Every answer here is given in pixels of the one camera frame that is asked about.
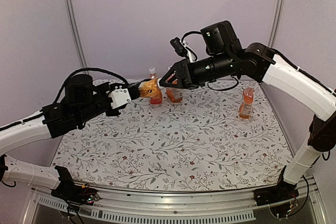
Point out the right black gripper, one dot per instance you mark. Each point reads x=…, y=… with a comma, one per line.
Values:
x=182, y=71

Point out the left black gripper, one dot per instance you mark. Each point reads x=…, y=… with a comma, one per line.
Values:
x=106, y=85

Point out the black-label orange drink bottle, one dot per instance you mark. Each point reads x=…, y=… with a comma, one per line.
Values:
x=146, y=91

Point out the wide orange tea bottle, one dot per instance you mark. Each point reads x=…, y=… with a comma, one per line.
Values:
x=246, y=106

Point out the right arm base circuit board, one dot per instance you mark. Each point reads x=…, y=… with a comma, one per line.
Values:
x=283, y=210

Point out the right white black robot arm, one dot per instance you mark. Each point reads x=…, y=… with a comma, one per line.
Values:
x=268, y=66

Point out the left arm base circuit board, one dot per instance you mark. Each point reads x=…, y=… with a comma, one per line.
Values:
x=82, y=194

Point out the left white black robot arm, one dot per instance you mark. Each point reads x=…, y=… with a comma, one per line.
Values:
x=82, y=102

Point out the slim red-label tea bottle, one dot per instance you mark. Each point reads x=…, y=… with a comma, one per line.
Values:
x=157, y=99

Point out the orange grey-label tea bottle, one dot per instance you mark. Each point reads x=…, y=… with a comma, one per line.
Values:
x=175, y=95

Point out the floral patterned table mat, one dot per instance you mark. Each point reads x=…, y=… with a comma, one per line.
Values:
x=200, y=143

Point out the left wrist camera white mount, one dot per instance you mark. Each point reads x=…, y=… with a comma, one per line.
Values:
x=119, y=98

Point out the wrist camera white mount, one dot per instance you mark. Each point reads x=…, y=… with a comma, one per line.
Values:
x=183, y=50
x=119, y=98

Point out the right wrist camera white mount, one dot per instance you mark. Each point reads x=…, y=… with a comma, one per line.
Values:
x=183, y=50

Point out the left aluminium frame post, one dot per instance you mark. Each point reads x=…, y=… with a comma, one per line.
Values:
x=75, y=33

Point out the aluminium frame post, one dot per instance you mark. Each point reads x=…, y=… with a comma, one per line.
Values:
x=276, y=23
x=75, y=33

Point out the right aluminium frame post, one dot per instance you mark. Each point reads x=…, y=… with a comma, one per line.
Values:
x=276, y=23

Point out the front aluminium rail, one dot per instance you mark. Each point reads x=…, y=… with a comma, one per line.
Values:
x=124, y=205

